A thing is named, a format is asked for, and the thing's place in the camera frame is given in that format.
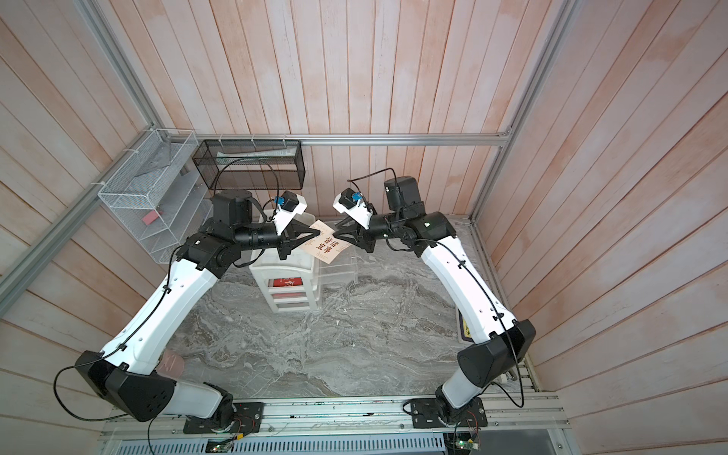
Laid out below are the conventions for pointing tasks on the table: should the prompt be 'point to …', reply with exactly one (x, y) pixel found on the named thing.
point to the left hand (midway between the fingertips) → (316, 235)
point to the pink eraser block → (150, 217)
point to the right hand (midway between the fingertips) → (337, 228)
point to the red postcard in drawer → (286, 282)
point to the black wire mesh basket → (250, 164)
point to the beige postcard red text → (325, 245)
